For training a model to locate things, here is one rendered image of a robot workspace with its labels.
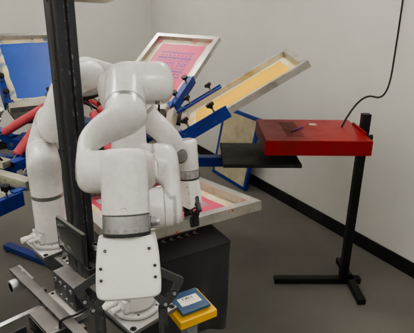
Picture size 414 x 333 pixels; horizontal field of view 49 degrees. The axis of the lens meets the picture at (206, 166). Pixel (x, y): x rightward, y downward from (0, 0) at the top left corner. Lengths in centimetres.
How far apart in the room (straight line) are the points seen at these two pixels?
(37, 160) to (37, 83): 227
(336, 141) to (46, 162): 173
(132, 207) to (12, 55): 321
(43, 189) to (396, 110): 256
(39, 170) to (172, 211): 49
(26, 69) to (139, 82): 281
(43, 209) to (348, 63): 272
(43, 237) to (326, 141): 169
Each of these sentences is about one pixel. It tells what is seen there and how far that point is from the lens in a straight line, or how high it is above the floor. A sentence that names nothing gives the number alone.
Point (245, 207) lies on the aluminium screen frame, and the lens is 169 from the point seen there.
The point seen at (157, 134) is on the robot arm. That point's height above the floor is 147.
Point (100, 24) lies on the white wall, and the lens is 627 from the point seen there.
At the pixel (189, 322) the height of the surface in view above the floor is 95.
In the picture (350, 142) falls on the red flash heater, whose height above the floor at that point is 110.
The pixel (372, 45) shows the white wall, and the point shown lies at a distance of 349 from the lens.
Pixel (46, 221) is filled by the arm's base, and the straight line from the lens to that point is 145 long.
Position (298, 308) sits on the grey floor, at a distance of 308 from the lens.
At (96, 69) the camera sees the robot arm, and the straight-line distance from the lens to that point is 131.
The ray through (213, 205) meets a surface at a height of 109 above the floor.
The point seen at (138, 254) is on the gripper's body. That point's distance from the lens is 72.
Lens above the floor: 188
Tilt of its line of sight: 21 degrees down
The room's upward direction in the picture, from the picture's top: 1 degrees clockwise
